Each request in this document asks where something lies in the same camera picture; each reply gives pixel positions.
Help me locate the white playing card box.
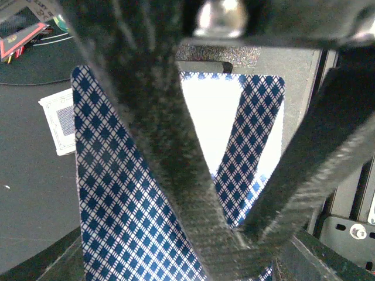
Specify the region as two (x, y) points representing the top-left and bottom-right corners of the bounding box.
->
(39, 88), (76, 156)

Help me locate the red triangular all-in marker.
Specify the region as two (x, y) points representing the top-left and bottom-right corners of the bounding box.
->
(1, 23), (54, 64)

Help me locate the green chip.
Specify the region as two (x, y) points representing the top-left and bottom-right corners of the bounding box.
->
(53, 15), (70, 33)

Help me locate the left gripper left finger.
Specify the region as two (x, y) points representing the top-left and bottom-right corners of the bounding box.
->
(1, 228), (85, 280)

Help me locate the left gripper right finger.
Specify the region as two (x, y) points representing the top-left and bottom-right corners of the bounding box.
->
(275, 229), (374, 280)

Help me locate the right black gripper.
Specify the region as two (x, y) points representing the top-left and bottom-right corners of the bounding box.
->
(181, 0), (374, 50)

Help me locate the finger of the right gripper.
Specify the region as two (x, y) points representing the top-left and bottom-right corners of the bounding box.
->
(58, 1), (263, 280)
(240, 67), (374, 249)

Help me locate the round black poker mat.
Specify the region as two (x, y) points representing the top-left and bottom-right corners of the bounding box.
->
(1, 20), (86, 85)

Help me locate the dealt blue card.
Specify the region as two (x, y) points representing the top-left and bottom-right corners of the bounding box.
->
(0, 6), (40, 38)

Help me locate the black aluminium mounting rail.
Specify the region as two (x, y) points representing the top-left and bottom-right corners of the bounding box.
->
(305, 47), (374, 273)

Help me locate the blue patterned card deck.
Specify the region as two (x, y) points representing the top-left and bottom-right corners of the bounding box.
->
(71, 66), (285, 280)

